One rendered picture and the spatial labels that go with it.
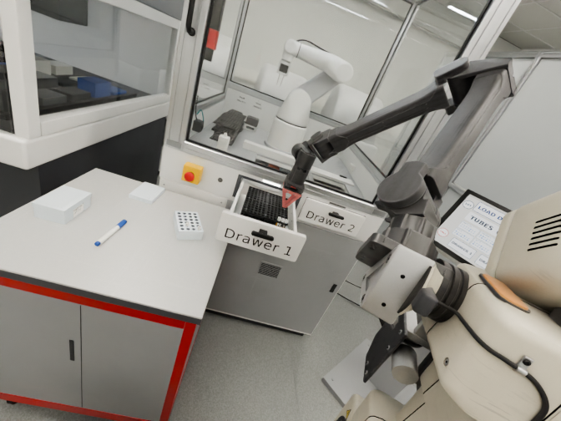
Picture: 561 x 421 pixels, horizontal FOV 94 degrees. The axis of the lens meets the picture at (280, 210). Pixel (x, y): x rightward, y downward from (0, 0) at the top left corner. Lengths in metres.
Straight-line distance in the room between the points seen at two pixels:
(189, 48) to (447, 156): 0.89
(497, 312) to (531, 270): 0.08
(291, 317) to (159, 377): 0.84
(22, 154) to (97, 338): 0.64
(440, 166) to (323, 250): 0.90
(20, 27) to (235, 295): 1.31
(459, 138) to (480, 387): 0.40
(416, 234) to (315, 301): 1.19
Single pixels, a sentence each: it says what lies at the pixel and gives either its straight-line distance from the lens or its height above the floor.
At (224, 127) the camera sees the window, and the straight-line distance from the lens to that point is 1.13.
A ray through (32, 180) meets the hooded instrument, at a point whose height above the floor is 0.72.
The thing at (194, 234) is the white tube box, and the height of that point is 0.79.
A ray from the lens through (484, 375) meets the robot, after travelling 0.40.
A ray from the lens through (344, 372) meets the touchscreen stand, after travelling 1.82.
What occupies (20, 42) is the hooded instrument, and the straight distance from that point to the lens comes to 1.12.
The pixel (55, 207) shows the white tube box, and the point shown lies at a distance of 1.01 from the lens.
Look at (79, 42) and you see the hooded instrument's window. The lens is 1.34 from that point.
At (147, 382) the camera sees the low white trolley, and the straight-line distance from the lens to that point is 1.11.
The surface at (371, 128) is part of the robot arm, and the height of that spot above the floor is 1.31.
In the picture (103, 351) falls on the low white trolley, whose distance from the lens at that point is 1.03.
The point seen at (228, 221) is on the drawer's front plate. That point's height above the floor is 0.90.
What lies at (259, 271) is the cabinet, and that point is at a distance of 1.42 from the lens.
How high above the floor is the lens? 1.37
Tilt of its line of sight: 27 degrees down
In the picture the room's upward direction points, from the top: 22 degrees clockwise
